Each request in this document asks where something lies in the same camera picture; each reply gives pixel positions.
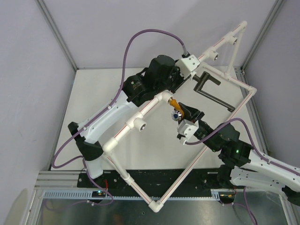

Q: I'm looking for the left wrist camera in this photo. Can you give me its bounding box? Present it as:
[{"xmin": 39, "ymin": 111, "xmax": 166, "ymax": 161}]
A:
[{"xmin": 175, "ymin": 55, "xmax": 201, "ymax": 78}]

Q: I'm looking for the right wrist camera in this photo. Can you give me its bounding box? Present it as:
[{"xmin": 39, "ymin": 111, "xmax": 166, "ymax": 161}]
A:
[{"xmin": 177, "ymin": 120, "xmax": 199, "ymax": 145}]

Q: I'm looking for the white slotted cable duct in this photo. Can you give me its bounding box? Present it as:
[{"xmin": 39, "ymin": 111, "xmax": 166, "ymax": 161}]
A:
[{"xmin": 43, "ymin": 190, "xmax": 234, "ymax": 201}]

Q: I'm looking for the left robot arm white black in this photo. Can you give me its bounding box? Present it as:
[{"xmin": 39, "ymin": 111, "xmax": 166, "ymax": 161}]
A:
[{"xmin": 68, "ymin": 55, "xmax": 184, "ymax": 187}]

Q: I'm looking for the aluminium frame rail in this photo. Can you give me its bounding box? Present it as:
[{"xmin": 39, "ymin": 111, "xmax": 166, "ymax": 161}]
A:
[{"xmin": 34, "ymin": 171, "xmax": 80, "ymax": 190}]

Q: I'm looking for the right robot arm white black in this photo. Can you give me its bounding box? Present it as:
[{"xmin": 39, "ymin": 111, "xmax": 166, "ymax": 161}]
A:
[{"xmin": 172, "ymin": 103, "xmax": 300, "ymax": 205}]

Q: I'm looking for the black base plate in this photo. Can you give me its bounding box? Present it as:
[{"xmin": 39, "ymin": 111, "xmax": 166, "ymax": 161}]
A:
[{"xmin": 77, "ymin": 168, "xmax": 246, "ymax": 200}]

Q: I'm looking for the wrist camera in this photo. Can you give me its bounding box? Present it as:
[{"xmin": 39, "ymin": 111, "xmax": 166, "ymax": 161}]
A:
[
  {"xmin": 175, "ymin": 55, "xmax": 201, "ymax": 78},
  {"xmin": 177, "ymin": 120, "xmax": 199, "ymax": 145}
]

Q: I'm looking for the white PVC pipe frame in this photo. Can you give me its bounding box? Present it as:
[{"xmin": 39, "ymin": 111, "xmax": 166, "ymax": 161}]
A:
[{"xmin": 104, "ymin": 21, "xmax": 257, "ymax": 212}]

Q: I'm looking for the gold faucet with chrome knob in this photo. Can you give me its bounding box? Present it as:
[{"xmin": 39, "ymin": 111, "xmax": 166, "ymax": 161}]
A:
[{"xmin": 168, "ymin": 98, "xmax": 184, "ymax": 121}]

